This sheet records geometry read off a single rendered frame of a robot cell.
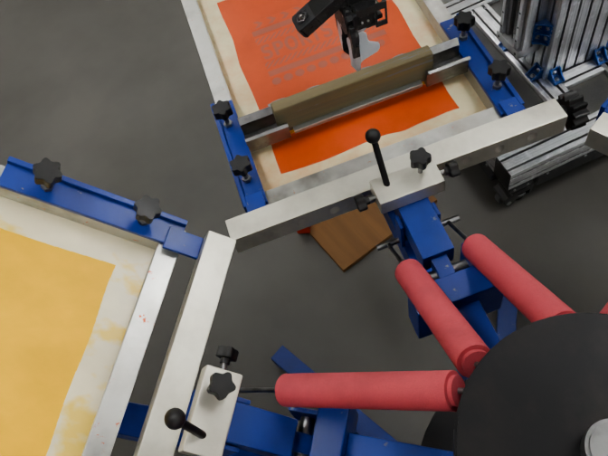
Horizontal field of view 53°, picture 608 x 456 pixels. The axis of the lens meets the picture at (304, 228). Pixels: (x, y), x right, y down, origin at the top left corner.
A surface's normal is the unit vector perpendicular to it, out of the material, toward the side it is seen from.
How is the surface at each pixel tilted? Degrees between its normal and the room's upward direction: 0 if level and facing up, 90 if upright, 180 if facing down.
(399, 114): 0
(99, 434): 32
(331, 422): 0
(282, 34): 0
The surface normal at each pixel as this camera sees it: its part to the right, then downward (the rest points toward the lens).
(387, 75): 0.30, 0.80
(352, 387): -0.66, -0.33
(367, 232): -0.17, -0.49
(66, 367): 0.36, -0.36
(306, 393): -0.66, -0.03
